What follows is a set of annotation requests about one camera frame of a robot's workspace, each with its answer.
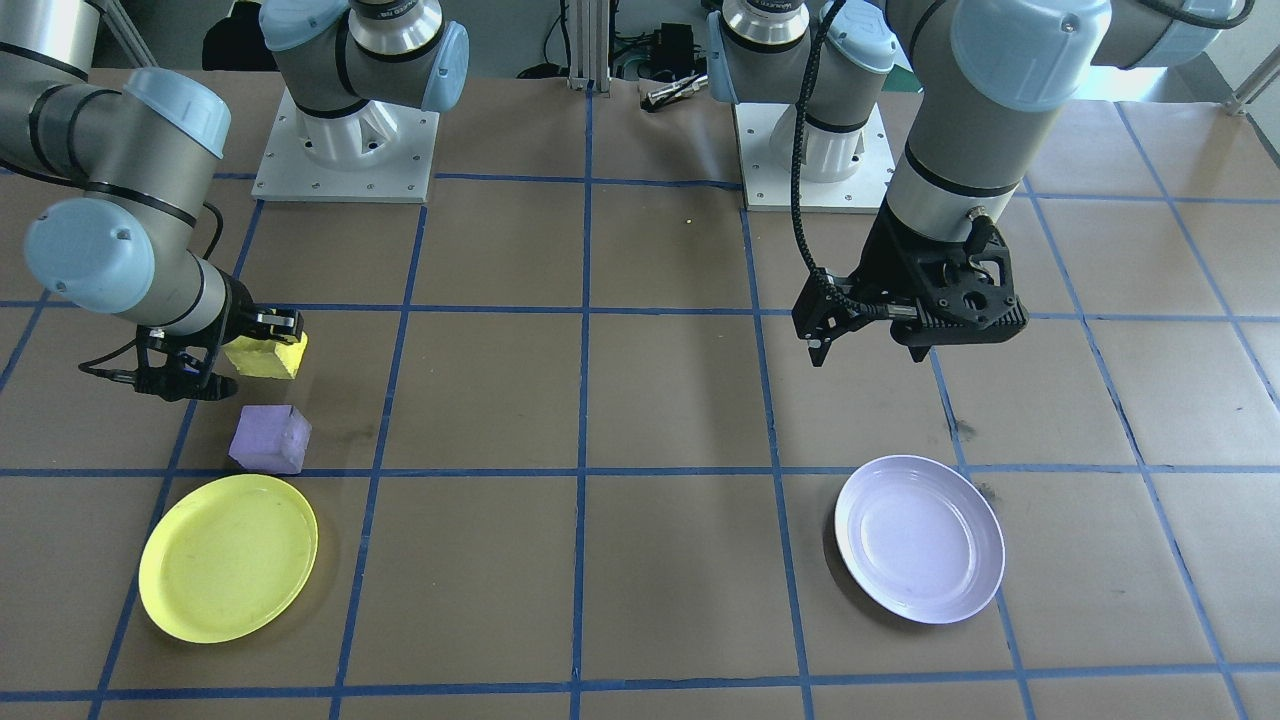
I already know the yellow foam block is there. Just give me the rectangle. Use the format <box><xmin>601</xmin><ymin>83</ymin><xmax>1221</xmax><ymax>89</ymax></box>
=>
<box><xmin>222</xmin><ymin>333</ymin><xmax>309</xmax><ymax>381</ymax></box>

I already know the purple foam block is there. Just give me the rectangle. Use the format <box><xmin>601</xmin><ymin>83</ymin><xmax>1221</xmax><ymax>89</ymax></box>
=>
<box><xmin>228</xmin><ymin>404</ymin><xmax>313</xmax><ymax>475</ymax></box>

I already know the yellow plate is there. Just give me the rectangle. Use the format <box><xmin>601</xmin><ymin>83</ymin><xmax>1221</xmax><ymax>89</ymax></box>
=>
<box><xmin>138</xmin><ymin>474</ymin><xmax>319</xmax><ymax>644</ymax></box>

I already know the purple plate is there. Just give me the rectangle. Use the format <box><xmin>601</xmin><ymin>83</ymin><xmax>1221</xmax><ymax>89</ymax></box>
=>
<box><xmin>834</xmin><ymin>455</ymin><xmax>1006</xmax><ymax>626</ymax></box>

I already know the silver metal tool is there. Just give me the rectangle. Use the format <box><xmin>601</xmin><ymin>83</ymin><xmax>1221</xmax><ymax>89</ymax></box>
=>
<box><xmin>645</xmin><ymin>75</ymin><xmax>709</xmax><ymax>113</ymax></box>

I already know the black cloth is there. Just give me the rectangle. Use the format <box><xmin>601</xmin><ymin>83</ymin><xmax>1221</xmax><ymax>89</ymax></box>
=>
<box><xmin>200</xmin><ymin>0</ymin><xmax>276</xmax><ymax>73</ymax></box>

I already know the black power adapter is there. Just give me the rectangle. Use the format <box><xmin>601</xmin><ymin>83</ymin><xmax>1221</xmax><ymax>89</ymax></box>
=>
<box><xmin>650</xmin><ymin>22</ymin><xmax>701</xmax><ymax>71</ymax></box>

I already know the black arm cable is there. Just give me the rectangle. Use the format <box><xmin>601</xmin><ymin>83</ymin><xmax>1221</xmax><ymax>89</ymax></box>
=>
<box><xmin>78</xmin><ymin>200</ymin><xmax>226</xmax><ymax>386</ymax></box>
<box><xmin>790</xmin><ymin>0</ymin><xmax>901</xmax><ymax>321</ymax></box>

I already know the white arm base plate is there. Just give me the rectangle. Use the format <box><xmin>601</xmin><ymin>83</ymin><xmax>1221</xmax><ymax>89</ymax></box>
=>
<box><xmin>252</xmin><ymin>88</ymin><xmax>441</xmax><ymax>204</ymax></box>
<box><xmin>733</xmin><ymin>103</ymin><xmax>896</xmax><ymax>213</ymax></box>

